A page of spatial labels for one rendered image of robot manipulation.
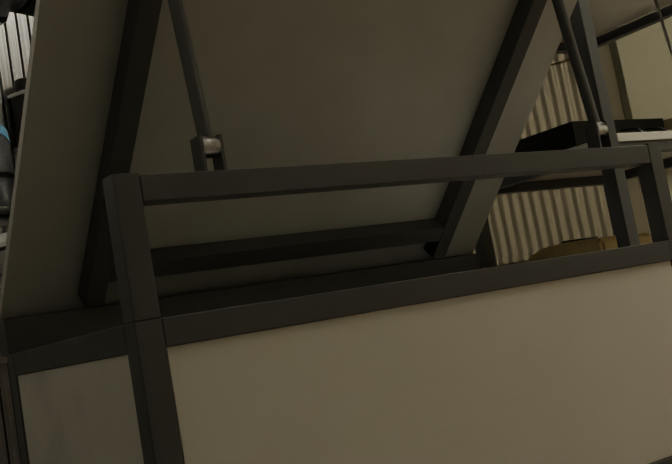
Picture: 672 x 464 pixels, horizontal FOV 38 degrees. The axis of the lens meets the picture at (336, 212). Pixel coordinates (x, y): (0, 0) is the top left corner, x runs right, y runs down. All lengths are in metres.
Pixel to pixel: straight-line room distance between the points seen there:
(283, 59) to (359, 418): 0.69
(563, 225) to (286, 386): 3.46
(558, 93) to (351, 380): 3.48
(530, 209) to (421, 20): 2.94
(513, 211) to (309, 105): 3.03
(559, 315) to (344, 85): 0.60
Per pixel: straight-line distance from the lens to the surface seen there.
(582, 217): 4.74
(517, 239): 4.83
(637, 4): 2.73
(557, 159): 1.84
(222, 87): 1.76
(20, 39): 2.97
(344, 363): 1.46
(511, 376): 1.68
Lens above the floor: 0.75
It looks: 7 degrees up
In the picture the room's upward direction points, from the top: 10 degrees counter-clockwise
